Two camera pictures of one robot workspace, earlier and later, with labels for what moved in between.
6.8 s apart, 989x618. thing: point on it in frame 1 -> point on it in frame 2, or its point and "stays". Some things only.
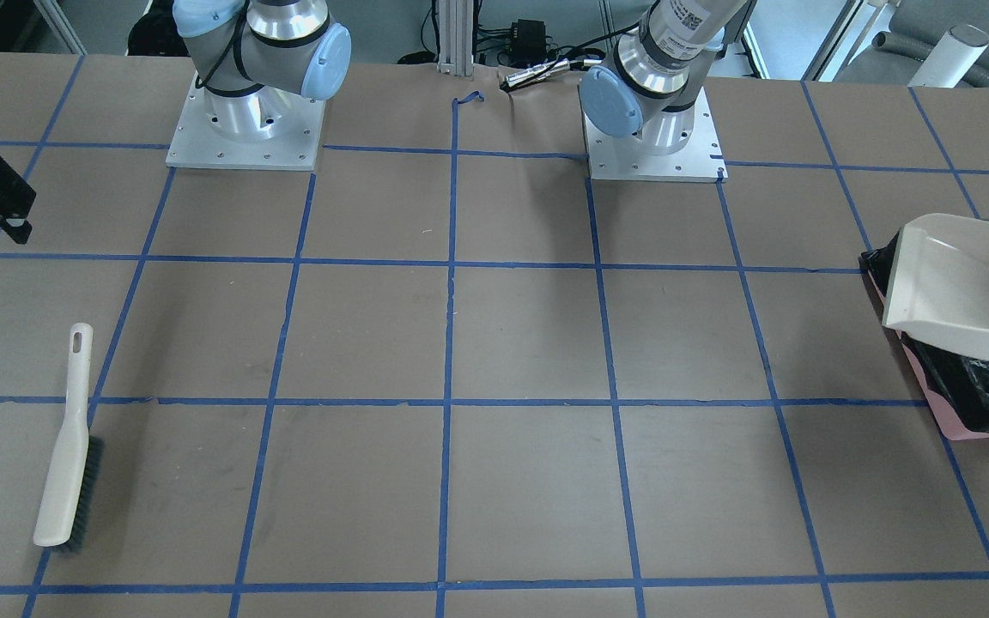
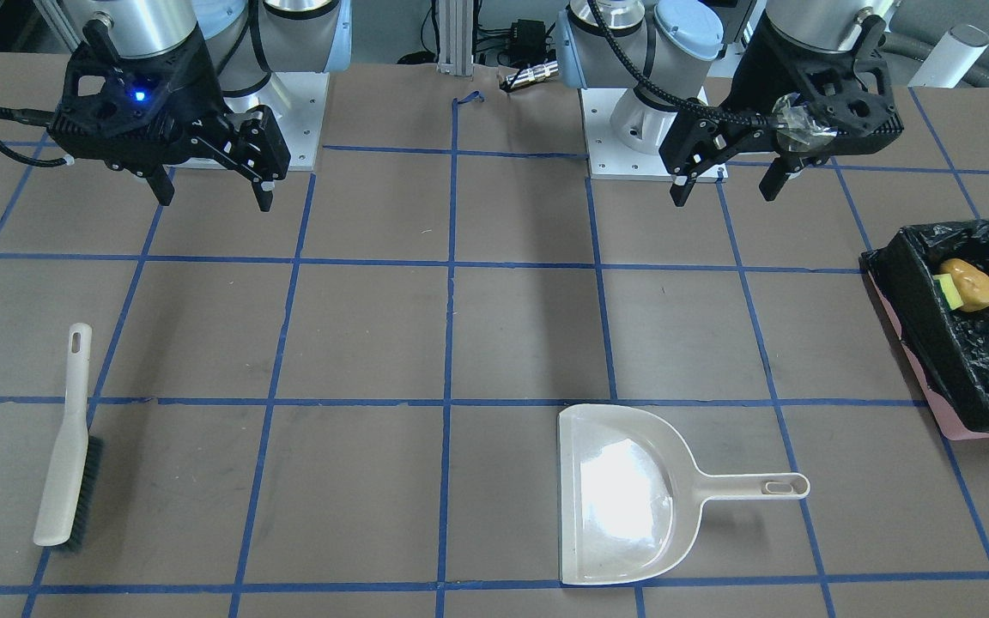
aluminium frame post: (456, 37) stays
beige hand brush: (73, 480) stays
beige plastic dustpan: (973, 284) -> (630, 495)
